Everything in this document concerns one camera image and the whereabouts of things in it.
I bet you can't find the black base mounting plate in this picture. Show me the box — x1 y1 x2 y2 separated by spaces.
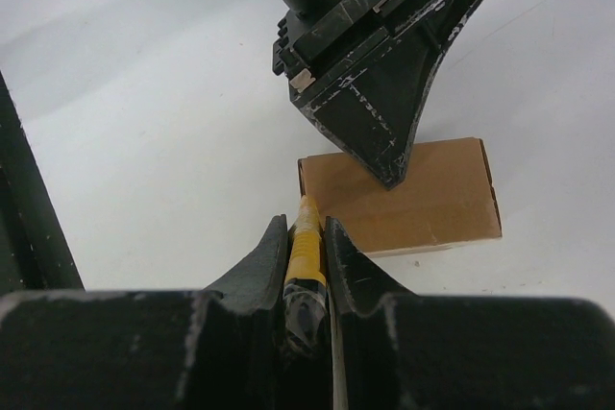
1 82 84 295

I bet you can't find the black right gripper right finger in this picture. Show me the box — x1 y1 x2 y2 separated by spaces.
324 218 614 409

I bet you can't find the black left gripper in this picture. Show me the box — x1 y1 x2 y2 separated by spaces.
272 0 483 189

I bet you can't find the yellow utility knife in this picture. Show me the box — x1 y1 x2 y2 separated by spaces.
280 195 335 409

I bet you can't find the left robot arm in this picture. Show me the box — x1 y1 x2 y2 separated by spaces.
272 0 483 189

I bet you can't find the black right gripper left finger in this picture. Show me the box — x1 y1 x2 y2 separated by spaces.
1 215 288 409

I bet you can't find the brown cardboard express box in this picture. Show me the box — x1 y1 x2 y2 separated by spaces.
298 137 503 256

